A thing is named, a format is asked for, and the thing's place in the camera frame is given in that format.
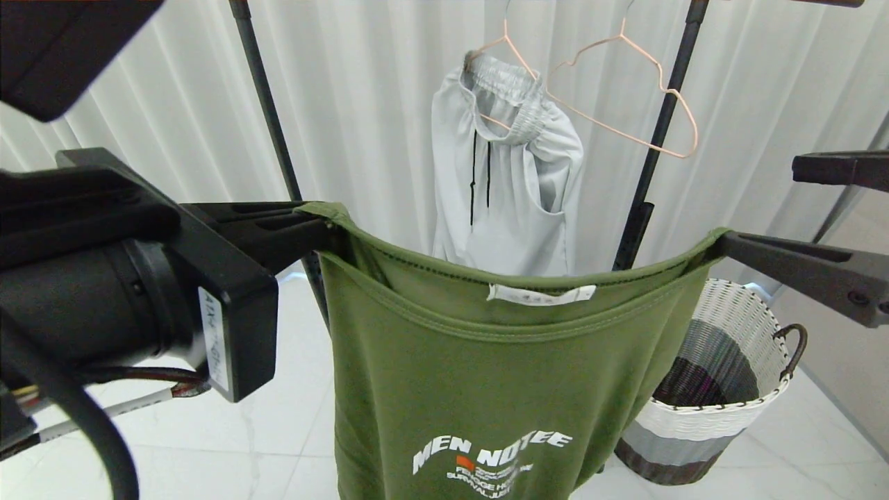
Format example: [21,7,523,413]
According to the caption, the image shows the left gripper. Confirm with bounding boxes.
[0,201,279,404]

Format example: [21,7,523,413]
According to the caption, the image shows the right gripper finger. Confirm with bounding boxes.
[792,149,889,192]
[715,232,889,329]

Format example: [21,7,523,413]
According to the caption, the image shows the pink clothes hanger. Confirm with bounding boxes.
[545,0,699,159]
[464,0,549,133]

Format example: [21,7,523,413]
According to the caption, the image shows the green garment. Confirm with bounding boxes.
[295,201,730,500]

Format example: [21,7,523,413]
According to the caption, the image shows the pale grey shorts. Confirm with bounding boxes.
[431,52,585,277]

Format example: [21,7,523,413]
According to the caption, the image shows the white laundry basket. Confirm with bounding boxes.
[615,278,808,485]

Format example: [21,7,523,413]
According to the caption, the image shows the black clothes rack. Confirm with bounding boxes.
[228,0,865,331]

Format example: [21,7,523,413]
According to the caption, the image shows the white curtain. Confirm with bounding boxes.
[0,0,889,292]

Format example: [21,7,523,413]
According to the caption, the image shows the black cable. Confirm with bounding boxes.
[0,309,140,500]

